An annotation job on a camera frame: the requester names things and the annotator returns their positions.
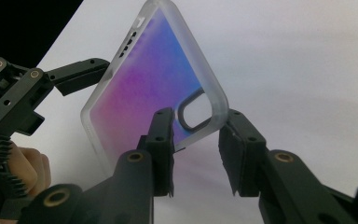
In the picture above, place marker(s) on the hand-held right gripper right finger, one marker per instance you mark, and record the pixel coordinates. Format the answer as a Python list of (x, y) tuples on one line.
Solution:
[(242, 155)]

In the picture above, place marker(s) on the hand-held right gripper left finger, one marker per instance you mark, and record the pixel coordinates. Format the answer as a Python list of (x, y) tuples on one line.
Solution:
[(163, 155)]

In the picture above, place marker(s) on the blue translucent phone case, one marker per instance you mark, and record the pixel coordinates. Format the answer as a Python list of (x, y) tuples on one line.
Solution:
[(152, 77)]

